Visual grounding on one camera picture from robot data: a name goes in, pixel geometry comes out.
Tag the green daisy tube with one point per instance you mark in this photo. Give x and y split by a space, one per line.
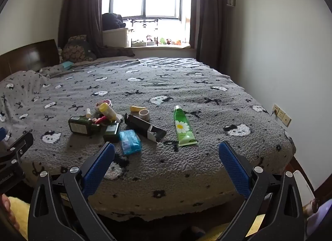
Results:
182 129

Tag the brown curtain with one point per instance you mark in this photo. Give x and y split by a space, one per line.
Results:
80 10
210 23

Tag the round pink-lidded tin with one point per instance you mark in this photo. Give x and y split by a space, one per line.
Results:
109 102

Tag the cream yellow-capped bottle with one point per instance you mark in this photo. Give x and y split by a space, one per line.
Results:
109 111

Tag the teal packet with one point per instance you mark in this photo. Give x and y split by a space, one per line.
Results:
67 65

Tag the pink red tube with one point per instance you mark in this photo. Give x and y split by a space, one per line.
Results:
99 120

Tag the person's left hand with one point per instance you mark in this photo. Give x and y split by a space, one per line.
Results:
5 203

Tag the yellow fluffy blanket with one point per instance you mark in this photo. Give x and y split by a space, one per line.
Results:
18 217

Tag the wall switch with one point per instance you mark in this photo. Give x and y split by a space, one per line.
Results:
230 0

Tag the white wall socket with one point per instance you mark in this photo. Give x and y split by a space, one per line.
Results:
286 119
281 114
276 109

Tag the white windowsill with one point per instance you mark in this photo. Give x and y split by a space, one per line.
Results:
160 46

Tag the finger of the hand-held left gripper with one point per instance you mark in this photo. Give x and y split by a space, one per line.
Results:
20 145
2 134

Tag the beige tape roll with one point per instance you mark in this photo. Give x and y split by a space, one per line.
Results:
148 115

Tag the white storage box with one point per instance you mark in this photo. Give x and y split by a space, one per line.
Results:
115 37

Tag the small dark green box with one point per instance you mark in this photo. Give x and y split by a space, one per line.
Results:
111 132

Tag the dark clothes pile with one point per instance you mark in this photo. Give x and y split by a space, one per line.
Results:
112 21

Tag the small white tube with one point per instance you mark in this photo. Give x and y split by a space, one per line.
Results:
88 113

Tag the wooden headboard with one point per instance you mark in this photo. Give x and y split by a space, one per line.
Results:
31 56

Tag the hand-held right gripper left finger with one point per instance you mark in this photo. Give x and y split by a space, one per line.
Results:
99 171

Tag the small yellow tube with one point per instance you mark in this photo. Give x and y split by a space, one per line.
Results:
136 108

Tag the dark green bottle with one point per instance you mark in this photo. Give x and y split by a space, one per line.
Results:
80 125

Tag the monkey toy figure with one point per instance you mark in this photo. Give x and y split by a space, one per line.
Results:
149 39

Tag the green toy figure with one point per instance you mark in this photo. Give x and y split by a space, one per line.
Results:
162 41

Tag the blue tissue pack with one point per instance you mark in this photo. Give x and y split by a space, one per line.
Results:
129 142

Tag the patterned brown pillow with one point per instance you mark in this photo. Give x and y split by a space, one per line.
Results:
77 49

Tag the grey printed blanket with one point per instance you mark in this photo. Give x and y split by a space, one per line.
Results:
181 88

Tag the orange toy figure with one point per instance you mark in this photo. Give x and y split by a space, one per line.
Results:
177 42

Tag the long black box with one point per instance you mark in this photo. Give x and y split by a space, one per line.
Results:
140 125

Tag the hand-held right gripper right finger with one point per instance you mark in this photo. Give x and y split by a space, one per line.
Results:
233 171

